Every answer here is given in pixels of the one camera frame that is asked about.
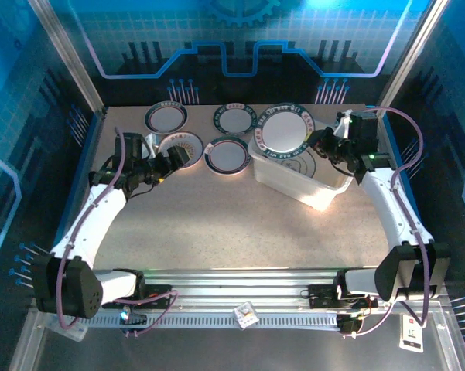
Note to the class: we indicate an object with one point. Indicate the orange sunburst white plate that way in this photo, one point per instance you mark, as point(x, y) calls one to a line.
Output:
point(195, 150)

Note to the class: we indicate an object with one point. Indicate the white plate green clover outline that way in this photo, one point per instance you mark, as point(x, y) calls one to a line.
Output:
point(299, 166)

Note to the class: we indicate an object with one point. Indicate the green Hao Wei lettered plate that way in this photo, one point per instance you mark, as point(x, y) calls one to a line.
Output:
point(284, 129)

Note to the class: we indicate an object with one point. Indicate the white translucent plastic bin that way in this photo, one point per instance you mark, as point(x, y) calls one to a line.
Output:
point(294, 185)

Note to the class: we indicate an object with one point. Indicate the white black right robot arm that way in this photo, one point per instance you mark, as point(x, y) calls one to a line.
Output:
point(390, 208)

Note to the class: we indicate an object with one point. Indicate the blue table edge trim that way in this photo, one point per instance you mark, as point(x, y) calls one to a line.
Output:
point(389, 135)
point(86, 154)

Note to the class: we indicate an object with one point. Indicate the small green Hao Wei plate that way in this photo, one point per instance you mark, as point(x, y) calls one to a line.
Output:
point(234, 120)

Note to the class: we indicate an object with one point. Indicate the small black controller board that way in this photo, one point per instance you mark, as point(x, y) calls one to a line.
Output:
point(348, 324)
point(133, 318)

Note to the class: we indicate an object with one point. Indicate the small white connector box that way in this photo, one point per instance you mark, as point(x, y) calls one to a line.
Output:
point(246, 314)

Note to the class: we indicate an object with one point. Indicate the clear plastic bag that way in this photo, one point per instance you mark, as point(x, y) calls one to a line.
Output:
point(71, 331)

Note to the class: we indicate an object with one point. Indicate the white printed card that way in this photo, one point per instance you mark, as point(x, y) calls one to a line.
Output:
point(411, 336)

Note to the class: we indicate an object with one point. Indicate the aluminium frame post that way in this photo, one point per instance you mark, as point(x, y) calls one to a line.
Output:
point(409, 58)
point(67, 58)

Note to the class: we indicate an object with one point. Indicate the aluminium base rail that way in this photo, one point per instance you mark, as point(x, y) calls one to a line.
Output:
point(236, 286)

